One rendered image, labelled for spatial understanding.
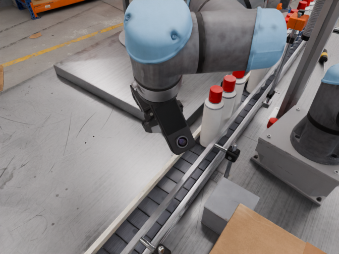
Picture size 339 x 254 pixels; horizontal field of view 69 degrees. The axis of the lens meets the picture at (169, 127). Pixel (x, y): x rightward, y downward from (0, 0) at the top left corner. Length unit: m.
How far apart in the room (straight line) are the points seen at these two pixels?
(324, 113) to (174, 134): 0.38
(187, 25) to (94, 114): 0.73
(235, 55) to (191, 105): 0.59
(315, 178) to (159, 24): 0.59
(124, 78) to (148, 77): 0.71
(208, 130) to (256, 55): 0.40
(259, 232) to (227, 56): 0.23
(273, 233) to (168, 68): 0.26
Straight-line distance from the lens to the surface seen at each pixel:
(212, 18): 0.31
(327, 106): 0.66
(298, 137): 0.75
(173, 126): 0.43
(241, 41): 0.31
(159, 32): 0.27
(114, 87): 0.99
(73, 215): 0.73
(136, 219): 0.63
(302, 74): 0.88
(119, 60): 1.16
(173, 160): 0.67
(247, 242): 0.37
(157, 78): 0.32
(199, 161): 0.62
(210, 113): 0.65
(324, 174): 0.72
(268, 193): 0.77
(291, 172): 0.77
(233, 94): 0.69
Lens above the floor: 1.45
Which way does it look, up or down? 46 degrees down
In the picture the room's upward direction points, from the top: straight up
